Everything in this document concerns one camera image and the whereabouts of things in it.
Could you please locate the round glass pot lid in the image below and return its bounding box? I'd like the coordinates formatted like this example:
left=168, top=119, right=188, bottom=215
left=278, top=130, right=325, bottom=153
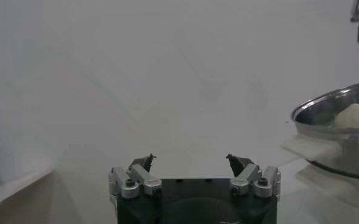
left=57, top=145, right=359, bottom=224

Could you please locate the stainless steel steamer basket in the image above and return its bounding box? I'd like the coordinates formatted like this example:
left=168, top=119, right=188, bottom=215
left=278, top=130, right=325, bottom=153
left=290, top=79, right=359, bottom=181

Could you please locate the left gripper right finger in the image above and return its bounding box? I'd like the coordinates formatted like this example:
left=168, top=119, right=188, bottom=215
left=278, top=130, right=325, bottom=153
left=226, top=153, right=282, bottom=198

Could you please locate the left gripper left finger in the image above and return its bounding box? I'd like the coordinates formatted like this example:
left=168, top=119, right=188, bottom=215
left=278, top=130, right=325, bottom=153
left=108, top=153, right=163, bottom=200

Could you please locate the white steamed baozi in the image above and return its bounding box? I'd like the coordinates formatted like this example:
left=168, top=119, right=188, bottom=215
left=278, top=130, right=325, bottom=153
left=334, top=103, right=359, bottom=128

